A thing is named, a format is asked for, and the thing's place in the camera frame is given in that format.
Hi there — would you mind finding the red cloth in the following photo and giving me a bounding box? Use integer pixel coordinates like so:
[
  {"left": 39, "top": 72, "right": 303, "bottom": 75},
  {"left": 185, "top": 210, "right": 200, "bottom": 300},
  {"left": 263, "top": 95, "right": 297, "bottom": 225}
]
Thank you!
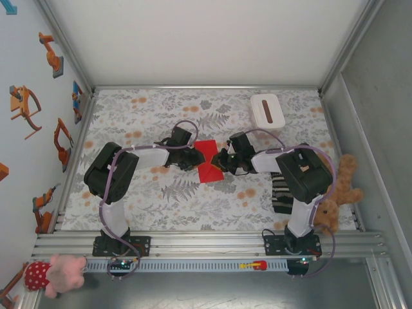
[{"left": 194, "top": 139, "right": 225, "bottom": 183}]

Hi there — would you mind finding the black white striped sock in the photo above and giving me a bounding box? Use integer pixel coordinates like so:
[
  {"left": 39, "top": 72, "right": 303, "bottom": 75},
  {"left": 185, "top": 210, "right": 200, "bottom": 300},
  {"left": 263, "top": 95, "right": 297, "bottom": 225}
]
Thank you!
[{"left": 271, "top": 172, "right": 295, "bottom": 214}]

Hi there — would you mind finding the white tissue box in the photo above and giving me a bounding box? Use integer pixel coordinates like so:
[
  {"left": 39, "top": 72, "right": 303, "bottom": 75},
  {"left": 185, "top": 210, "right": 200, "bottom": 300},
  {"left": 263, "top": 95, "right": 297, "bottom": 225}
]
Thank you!
[{"left": 249, "top": 93, "right": 286, "bottom": 140}]

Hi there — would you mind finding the floral patterned tablecloth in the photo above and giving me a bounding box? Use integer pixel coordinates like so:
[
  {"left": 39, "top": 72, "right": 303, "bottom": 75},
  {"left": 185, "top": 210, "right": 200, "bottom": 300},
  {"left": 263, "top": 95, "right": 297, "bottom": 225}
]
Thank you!
[{"left": 61, "top": 88, "right": 359, "bottom": 232}]

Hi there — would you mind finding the thin aluminium cross bar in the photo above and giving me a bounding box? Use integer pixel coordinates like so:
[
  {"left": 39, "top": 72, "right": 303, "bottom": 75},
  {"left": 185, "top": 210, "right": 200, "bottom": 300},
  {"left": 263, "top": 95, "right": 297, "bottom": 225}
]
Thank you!
[{"left": 92, "top": 84, "right": 322, "bottom": 91}]

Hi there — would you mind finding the red yellow tool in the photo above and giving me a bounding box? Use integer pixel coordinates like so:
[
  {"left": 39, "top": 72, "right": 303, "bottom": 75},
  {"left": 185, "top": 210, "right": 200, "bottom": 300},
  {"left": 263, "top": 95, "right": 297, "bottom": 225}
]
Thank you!
[{"left": 239, "top": 259, "right": 267, "bottom": 271}]

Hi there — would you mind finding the brown teddy bear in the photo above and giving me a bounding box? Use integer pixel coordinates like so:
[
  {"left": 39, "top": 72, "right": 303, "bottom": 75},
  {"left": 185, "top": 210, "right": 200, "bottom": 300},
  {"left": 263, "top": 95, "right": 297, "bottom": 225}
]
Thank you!
[{"left": 314, "top": 153, "right": 364, "bottom": 235}]

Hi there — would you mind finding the pink plush pig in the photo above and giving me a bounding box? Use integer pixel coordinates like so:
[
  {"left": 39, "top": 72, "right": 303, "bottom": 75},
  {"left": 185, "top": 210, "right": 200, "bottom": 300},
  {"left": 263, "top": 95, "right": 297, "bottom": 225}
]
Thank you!
[{"left": 24, "top": 253, "right": 88, "bottom": 299}]

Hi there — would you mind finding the orange grey gripper sticker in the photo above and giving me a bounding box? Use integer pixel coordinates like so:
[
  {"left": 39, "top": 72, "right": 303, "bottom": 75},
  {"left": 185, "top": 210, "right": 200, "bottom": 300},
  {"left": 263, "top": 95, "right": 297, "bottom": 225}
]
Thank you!
[{"left": 8, "top": 85, "right": 43, "bottom": 140}]

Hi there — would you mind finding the wide aluminium mounting rail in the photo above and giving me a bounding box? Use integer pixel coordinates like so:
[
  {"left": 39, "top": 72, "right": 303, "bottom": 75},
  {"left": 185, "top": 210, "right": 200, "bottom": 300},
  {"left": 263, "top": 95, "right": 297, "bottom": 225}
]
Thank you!
[{"left": 30, "top": 230, "right": 391, "bottom": 260}]

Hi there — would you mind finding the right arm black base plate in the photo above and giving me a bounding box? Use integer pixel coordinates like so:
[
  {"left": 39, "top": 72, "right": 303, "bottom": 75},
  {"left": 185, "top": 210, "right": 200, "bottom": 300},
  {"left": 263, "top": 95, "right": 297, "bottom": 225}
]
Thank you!
[{"left": 263, "top": 234, "right": 322, "bottom": 258}]

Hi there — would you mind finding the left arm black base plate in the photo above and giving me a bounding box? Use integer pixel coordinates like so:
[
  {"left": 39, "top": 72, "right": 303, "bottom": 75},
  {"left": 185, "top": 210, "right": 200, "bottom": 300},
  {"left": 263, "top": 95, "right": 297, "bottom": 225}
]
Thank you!
[{"left": 92, "top": 236, "right": 152, "bottom": 258}]

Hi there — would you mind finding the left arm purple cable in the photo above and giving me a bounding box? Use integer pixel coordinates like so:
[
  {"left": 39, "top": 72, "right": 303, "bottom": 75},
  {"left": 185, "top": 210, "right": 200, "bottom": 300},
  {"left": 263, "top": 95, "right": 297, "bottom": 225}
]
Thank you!
[{"left": 98, "top": 120, "right": 200, "bottom": 281}]

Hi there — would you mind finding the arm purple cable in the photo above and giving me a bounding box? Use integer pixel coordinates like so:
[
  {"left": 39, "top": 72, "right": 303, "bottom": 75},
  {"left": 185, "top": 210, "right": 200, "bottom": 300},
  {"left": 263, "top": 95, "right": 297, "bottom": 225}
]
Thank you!
[
  {"left": 239, "top": 128, "right": 337, "bottom": 280},
  {"left": 98, "top": 120, "right": 200, "bottom": 281}
]

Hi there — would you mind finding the aluminium side rail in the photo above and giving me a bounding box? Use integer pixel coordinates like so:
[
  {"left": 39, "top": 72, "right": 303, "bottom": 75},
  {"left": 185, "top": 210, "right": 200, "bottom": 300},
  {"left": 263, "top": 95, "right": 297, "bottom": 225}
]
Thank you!
[
  {"left": 51, "top": 93, "right": 97, "bottom": 233},
  {"left": 318, "top": 91, "right": 366, "bottom": 233}
]

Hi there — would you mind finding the perforated grey cable tray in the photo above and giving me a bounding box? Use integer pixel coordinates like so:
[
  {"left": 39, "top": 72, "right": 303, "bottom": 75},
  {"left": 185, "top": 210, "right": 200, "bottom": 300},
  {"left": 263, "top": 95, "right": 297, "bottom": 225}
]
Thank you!
[{"left": 86, "top": 259, "right": 289, "bottom": 273}]

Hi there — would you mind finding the blue orange wall sticker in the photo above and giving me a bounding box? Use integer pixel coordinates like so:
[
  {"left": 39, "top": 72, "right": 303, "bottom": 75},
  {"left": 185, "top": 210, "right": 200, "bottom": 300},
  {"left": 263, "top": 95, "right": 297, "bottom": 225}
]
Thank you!
[{"left": 71, "top": 80, "right": 84, "bottom": 125}]

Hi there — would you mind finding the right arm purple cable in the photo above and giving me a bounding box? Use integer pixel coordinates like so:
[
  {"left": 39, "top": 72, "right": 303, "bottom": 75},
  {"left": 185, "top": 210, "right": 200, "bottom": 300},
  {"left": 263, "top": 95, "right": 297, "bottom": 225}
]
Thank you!
[{"left": 239, "top": 128, "right": 337, "bottom": 280}]

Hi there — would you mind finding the aluminium frame post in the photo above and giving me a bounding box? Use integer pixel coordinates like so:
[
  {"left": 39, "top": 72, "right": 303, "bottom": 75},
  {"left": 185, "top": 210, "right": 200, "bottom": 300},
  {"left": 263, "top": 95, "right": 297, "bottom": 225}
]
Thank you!
[
  {"left": 317, "top": 0, "right": 386, "bottom": 97},
  {"left": 34, "top": 0, "right": 96, "bottom": 96}
]

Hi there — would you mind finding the orange grey wall sticker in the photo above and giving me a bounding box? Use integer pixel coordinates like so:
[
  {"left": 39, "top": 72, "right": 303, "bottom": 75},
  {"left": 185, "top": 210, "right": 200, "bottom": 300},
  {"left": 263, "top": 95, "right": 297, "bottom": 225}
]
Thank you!
[{"left": 0, "top": 262, "right": 29, "bottom": 309}]

